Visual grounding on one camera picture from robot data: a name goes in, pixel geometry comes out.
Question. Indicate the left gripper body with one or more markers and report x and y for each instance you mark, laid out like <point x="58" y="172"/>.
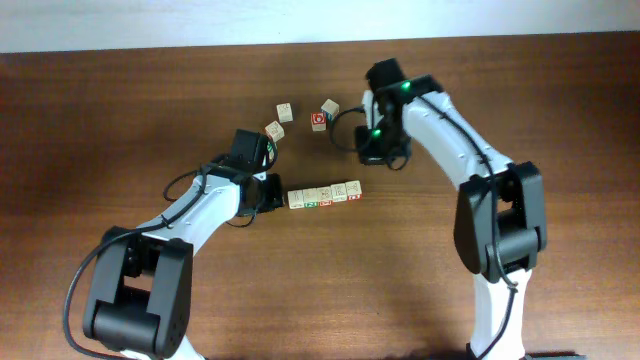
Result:
<point x="270" y="194"/>

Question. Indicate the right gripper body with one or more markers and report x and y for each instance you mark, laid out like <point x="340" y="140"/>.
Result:
<point x="386" y="141"/>

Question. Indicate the wooden block blue corner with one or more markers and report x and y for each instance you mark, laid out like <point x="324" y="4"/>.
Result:
<point x="295" y="199"/>

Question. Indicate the wooden block green front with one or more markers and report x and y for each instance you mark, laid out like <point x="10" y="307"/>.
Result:
<point x="310" y="198"/>

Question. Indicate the wooden block red corner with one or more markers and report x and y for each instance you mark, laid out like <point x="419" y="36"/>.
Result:
<point x="353" y="190"/>

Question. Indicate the wooden block blue front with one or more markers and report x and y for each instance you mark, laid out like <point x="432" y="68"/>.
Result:
<point x="325" y="196"/>

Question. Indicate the wooden block blue edge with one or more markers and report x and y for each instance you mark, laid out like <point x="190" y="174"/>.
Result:
<point x="339" y="192"/>

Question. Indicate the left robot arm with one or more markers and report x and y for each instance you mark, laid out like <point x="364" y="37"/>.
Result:
<point x="139" y="300"/>

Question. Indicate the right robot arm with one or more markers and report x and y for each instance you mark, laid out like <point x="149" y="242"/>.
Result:
<point x="500" y="222"/>

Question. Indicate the green faced wooden block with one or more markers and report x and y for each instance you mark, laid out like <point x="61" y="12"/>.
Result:
<point x="271" y="152"/>

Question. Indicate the wooden block blue side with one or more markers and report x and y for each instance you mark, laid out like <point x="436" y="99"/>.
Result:
<point x="330" y="108"/>

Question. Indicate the wooden block red drawing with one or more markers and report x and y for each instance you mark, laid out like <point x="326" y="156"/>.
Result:
<point x="275" y="131"/>

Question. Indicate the red faced wooden block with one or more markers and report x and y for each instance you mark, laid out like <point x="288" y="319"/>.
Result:
<point x="318" y="121"/>

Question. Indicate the plain wooden block top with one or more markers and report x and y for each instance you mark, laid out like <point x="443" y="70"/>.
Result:
<point x="284" y="112"/>

